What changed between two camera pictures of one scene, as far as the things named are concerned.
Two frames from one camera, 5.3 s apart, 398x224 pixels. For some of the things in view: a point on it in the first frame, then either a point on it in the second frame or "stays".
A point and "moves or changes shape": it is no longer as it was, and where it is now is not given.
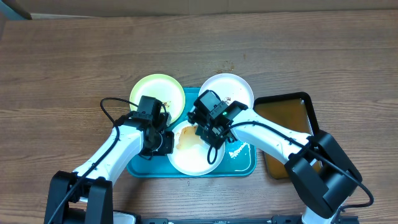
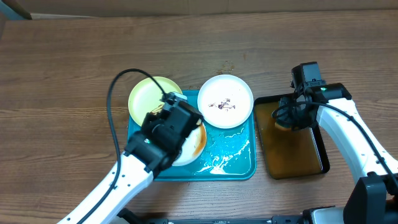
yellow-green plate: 162,88 stays
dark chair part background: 13,5 stays
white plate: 229,88 stays
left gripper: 167,147 to 151,119
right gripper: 219,142 to 285,118
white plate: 190,151 moves or changes shape
